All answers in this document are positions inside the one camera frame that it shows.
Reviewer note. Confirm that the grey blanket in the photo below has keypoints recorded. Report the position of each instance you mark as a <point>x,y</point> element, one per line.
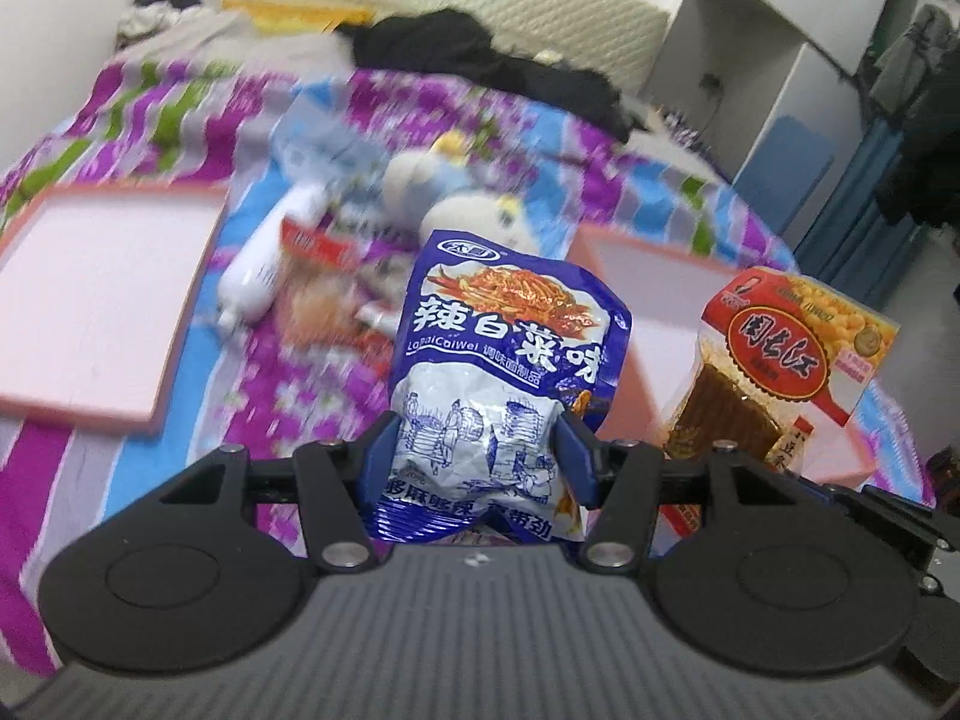
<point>231,38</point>

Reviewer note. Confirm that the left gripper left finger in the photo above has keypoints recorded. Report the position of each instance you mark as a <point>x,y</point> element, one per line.
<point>337,484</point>

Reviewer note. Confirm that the pink box lid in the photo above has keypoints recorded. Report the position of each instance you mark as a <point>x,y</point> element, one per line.
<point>98,286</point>

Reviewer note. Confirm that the black clothing pile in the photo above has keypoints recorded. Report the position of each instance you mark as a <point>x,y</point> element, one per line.
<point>452,42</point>

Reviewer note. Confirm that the white wardrobe shelf unit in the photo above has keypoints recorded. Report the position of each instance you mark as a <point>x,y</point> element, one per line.
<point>735,68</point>

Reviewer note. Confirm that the white blue plush toy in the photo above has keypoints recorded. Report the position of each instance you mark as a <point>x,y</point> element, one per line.
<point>426,189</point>

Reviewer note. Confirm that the white spray bottle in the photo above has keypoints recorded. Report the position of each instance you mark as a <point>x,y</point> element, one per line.
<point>249,285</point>

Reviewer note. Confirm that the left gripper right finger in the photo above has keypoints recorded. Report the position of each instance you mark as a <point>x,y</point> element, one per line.
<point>621,482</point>

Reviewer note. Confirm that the red yellow soybean snack bag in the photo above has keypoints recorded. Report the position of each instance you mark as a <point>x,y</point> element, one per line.
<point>782,362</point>

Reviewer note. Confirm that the clothes heap on nightstand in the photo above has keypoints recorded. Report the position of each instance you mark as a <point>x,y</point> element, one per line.
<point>146,18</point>

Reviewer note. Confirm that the blue curtain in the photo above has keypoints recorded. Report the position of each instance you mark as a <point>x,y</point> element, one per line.
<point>850,245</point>

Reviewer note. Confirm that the colourful floral bedspread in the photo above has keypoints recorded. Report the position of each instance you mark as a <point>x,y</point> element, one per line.
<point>212,123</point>

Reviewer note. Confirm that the light blue plastic bag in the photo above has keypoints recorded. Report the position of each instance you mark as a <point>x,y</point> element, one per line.
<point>312,144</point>

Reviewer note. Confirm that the red clear dried snack bag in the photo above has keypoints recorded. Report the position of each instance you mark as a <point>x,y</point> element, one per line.
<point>323,301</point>

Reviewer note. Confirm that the yellow pillow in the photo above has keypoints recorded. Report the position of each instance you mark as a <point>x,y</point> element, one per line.
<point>279,18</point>

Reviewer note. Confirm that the deep pink cardboard box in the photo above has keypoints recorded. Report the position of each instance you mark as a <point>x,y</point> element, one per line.
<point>665,291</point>

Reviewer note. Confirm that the blue white cabbage snack bag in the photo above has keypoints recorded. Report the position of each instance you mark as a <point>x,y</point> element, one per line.
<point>492,347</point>

